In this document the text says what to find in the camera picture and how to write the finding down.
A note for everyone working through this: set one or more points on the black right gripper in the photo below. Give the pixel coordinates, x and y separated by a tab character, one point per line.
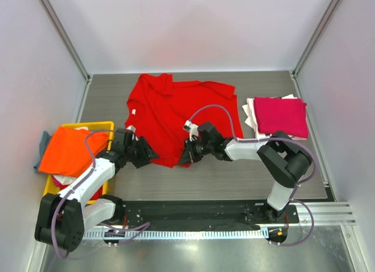
191	150

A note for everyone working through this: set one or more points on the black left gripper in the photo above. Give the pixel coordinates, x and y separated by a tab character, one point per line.
147	153

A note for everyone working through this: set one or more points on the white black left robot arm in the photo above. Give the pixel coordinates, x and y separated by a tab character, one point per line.
64	217

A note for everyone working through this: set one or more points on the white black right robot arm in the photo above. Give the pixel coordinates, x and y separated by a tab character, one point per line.
286	160

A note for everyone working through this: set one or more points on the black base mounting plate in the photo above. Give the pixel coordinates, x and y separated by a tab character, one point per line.
202	215

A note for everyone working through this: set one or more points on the dark red t-shirt in bin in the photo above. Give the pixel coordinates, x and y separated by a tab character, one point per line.
96	196

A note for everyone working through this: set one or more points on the orange t-shirt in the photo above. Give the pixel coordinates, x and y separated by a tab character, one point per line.
94	142

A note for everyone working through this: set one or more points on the folded magenta t-shirt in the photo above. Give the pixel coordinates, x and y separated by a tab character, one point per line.
281	114

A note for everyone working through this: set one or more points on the yellow plastic bin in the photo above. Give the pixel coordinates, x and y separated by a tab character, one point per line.
95	127

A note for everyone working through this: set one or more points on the grey t-shirt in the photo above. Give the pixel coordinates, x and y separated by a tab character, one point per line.
44	142

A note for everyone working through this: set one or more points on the folded pink t-shirt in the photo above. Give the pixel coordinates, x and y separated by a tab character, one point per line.
259	136

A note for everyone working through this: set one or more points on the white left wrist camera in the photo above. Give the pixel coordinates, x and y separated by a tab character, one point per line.
131	128

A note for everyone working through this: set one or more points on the white slotted cable duct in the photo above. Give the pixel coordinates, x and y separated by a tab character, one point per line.
103	233

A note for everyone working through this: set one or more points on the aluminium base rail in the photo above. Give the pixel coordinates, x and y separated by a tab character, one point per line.
324	213

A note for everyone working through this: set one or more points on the left aluminium frame post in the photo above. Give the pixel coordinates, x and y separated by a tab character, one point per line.
59	28

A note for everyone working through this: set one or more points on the aluminium frame post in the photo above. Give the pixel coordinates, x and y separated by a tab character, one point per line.
59	28
314	39

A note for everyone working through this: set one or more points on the right aluminium frame post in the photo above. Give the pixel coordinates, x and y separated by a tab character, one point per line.
314	39

